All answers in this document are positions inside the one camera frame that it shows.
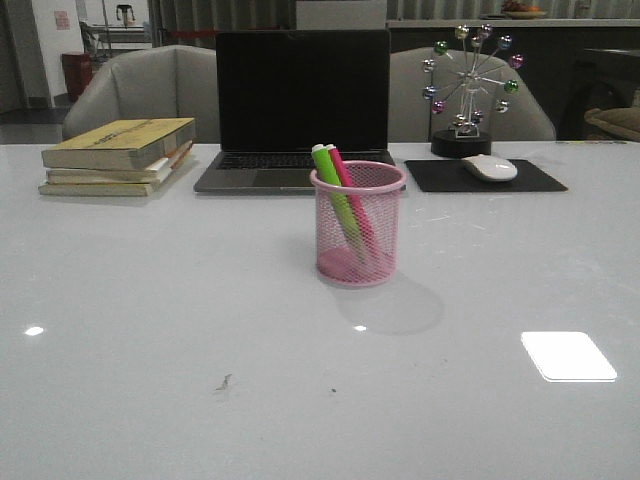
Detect pink highlighter pen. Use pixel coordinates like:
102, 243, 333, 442
327, 144, 379, 259

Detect green highlighter pen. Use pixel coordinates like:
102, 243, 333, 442
311, 144, 366, 263

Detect pink mesh pen holder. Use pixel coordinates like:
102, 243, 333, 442
310, 160, 406, 287

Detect black mouse pad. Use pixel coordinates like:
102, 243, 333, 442
405, 159, 568, 193

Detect grey open laptop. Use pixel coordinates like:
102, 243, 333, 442
194, 30, 393, 195

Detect white middle book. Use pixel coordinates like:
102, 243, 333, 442
46, 141, 193, 183

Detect white computer mouse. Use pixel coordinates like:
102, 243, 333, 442
461, 154, 518, 182

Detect grey armchair right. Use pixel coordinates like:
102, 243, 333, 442
388, 47, 556, 142

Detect grey armchair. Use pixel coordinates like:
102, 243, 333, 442
388, 47, 556, 142
62, 45, 220, 144

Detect ferris wheel desk toy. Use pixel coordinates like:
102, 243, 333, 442
422, 23, 519, 158

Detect grey armchair left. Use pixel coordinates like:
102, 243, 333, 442
62, 45, 220, 144

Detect red barrier belt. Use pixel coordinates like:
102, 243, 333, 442
158, 28, 219, 39

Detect yellow bottom book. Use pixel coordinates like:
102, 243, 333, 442
38, 177, 169, 197

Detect red bin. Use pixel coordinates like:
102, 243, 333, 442
61, 52, 93, 102

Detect fruit bowl on counter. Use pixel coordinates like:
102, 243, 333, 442
501, 0, 547, 20

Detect beige cushion at right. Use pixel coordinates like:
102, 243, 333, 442
584, 107, 639, 142

